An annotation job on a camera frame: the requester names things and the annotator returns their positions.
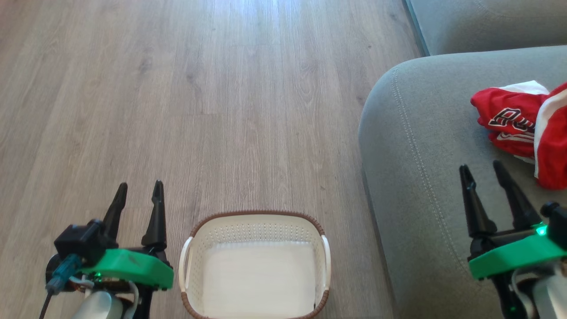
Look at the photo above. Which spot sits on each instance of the grey fabric sofa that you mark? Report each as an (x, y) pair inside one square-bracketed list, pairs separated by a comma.
[(434, 177)]

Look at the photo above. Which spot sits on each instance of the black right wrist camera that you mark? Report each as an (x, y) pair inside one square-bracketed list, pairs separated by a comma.
[(557, 226)]

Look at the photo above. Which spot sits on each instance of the red jersey with black lettering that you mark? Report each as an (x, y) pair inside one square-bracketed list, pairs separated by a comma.
[(509, 115)]

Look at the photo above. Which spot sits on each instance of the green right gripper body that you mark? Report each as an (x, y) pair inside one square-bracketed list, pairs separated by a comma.
[(514, 257)]

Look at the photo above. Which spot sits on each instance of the white basket with brown rim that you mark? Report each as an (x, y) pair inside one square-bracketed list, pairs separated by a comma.
[(257, 274)]

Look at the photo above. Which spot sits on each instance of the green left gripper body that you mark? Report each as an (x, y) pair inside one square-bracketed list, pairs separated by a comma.
[(133, 268)]

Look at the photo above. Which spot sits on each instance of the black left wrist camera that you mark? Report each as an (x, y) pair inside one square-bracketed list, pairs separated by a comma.
[(84, 241)]

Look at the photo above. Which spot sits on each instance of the red white striped shorts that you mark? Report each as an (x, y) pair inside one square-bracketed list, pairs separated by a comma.
[(553, 150)]

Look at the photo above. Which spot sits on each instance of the grey sofa section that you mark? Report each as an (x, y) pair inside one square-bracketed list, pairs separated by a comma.
[(487, 22)]

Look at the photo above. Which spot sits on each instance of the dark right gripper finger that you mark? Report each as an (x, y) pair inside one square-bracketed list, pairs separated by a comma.
[(516, 199), (476, 208)]

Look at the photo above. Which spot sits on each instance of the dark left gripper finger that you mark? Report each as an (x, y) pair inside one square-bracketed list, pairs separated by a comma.
[(156, 217), (116, 210)]

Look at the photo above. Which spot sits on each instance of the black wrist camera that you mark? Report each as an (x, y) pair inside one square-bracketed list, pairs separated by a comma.
[(84, 241), (557, 226)]

